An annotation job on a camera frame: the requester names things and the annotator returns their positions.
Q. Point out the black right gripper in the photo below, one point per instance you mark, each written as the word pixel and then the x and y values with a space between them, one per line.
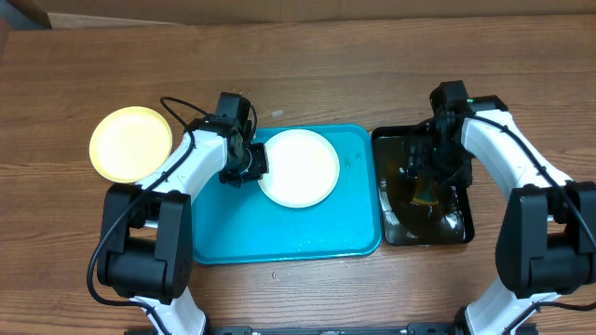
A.
pixel 423 160

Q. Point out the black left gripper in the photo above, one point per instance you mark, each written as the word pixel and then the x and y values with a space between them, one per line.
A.
pixel 262 167

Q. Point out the green yellow sponge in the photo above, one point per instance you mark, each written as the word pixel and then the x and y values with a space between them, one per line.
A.
pixel 425 192

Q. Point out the white front plate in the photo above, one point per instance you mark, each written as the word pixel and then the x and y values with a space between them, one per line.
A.
pixel 303 168

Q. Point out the yellow-green plate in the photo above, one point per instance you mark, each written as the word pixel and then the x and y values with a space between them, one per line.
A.
pixel 130 144

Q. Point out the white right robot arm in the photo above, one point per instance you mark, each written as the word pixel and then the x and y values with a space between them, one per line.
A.
pixel 546 245

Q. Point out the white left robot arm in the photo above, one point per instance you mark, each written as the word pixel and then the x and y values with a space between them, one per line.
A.
pixel 145 255

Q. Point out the blue serving tray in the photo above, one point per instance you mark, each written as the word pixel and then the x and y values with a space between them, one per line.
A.
pixel 242 225

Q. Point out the black water tray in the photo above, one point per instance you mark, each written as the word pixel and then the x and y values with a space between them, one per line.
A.
pixel 404 222

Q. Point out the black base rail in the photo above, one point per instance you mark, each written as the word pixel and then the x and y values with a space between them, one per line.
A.
pixel 411 329

